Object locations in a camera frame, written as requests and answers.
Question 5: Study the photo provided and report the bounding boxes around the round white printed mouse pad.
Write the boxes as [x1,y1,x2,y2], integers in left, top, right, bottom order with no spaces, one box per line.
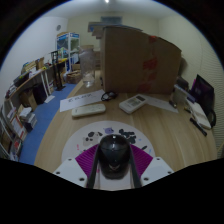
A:
[61,120,156,192]

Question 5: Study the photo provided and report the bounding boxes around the slim white remote control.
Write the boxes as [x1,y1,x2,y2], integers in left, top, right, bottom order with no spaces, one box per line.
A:
[71,103,107,118]

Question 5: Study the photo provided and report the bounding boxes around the clear plastic container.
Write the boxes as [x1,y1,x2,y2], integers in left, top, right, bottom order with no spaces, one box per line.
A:
[172,88,186,105]

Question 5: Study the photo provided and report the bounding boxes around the blue claw machine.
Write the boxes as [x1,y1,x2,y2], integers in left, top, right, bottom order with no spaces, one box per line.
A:
[55,31,81,73]

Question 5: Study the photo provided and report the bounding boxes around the large brown cardboard box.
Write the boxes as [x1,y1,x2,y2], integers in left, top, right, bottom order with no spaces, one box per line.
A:
[99,26,183,95]

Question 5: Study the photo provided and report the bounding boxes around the white book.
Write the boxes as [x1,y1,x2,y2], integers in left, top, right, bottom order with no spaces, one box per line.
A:
[189,101,213,130]

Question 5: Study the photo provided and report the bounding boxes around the black computer mouse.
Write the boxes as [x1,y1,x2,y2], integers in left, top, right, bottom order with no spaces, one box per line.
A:
[98,134,132,180]

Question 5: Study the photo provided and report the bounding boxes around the blue book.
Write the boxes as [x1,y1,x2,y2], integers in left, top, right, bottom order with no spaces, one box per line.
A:
[173,83,196,103]

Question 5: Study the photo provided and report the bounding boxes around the white remote with display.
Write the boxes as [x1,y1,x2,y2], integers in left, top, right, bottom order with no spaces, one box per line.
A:
[118,94,148,115]

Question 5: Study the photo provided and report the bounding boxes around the black office chair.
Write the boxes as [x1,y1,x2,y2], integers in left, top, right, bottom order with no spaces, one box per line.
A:
[189,73,218,129]

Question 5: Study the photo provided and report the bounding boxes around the clear plastic jar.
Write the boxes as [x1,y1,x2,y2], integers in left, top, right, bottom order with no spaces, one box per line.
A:
[78,45,98,89]

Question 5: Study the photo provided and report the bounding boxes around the cluttered shelf unit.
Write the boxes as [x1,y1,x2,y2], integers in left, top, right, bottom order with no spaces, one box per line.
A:
[0,56,68,163]

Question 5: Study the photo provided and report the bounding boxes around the open cardboard box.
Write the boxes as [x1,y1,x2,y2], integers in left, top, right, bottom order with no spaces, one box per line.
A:
[65,69,83,84]

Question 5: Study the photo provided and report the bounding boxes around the black eyeglasses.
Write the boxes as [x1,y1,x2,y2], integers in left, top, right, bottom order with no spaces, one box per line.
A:
[100,90,119,102]

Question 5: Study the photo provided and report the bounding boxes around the small wall window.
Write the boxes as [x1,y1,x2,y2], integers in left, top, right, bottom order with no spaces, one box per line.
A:
[99,15,124,26]

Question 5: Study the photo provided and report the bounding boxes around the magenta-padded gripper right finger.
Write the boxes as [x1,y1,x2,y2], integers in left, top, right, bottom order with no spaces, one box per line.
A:
[128,143,175,189]

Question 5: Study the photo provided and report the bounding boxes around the black floor stand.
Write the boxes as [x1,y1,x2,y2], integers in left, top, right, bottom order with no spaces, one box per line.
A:
[50,49,67,92]

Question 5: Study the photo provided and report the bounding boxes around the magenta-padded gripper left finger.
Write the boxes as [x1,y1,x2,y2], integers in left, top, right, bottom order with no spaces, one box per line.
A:
[53,144,101,189]

